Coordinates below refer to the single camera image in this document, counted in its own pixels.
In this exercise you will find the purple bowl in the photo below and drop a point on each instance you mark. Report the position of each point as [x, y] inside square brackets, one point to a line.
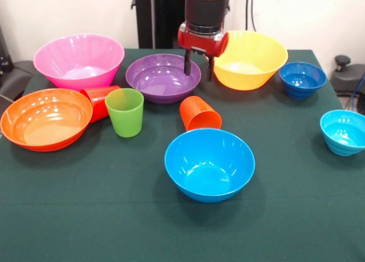
[159, 79]

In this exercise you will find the black stand base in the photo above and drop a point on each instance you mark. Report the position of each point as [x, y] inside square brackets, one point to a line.
[11, 79]
[348, 74]

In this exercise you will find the large pink bowl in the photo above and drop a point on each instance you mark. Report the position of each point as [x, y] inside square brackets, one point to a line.
[77, 62]

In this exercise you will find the orange bowl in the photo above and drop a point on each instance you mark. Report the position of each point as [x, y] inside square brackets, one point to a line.
[45, 122]

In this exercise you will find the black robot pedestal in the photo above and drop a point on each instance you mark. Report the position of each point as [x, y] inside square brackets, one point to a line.
[159, 17]

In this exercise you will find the red cup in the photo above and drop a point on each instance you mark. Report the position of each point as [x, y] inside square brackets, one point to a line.
[98, 102]

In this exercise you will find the dark green tablecloth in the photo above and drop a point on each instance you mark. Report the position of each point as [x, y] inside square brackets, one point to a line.
[85, 216]

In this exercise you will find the large yellow bowl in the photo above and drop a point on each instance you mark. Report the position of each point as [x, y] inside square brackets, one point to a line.
[251, 62]

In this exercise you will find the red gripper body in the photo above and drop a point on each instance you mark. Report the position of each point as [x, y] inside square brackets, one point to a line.
[202, 42]

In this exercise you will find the small cyan ribbed bowl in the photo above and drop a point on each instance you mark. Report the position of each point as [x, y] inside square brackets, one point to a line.
[343, 134]

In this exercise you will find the orange cup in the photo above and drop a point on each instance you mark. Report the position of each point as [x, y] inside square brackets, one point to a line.
[198, 114]

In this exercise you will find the small dark blue bowl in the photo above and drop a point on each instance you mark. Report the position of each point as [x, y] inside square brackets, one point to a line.
[302, 79]

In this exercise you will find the sky blue bowl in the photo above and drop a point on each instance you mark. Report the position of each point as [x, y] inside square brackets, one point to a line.
[216, 173]

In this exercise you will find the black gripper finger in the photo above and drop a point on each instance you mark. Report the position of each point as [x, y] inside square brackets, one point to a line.
[188, 64]
[210, 69]

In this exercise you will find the green cup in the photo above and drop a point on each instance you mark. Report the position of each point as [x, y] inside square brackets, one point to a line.
[125, 116]

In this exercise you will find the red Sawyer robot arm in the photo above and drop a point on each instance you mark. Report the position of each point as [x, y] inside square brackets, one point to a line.
[205, 8]

